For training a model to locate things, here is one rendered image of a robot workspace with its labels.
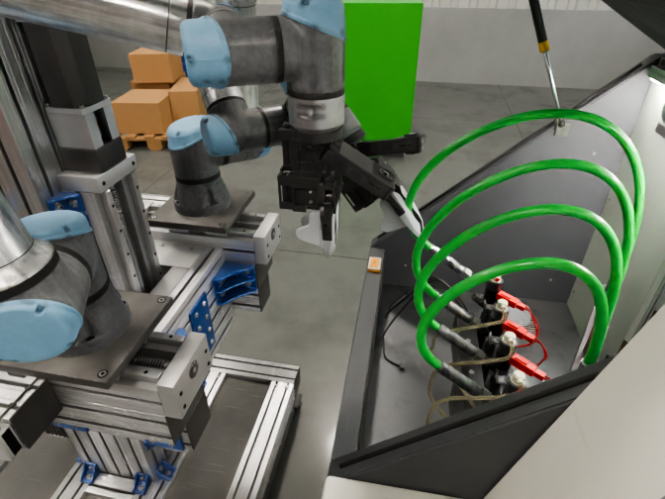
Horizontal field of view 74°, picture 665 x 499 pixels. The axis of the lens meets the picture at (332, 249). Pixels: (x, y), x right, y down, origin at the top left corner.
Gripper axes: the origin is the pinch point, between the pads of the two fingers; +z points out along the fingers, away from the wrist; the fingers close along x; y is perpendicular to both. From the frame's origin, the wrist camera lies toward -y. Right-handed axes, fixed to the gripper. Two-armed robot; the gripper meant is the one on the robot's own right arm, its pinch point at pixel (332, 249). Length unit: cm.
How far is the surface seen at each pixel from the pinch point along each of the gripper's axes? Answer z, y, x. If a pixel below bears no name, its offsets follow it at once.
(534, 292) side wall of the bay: 37, -48, -43
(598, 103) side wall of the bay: -14, -48, -43
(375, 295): 27.1, -6.2, -22.6
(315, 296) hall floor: 122, 33, -131
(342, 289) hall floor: 122, 19, -140
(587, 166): -15.2, -34.7, -3.5
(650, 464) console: -4.9, -32.1, 33.8
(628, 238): -4.6, -43.5, -3.5
